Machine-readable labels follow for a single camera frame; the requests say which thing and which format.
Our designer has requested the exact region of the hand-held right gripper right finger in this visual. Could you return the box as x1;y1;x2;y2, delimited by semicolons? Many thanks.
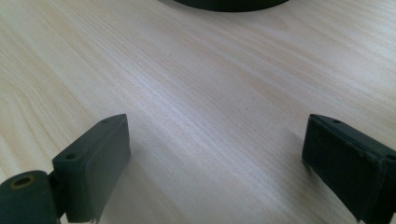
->
301;113;396;224

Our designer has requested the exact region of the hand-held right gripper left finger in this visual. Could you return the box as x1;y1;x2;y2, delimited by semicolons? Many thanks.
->
51;113;132;224

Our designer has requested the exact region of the black round object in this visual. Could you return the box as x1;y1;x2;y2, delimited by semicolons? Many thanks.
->
171;0;290;13

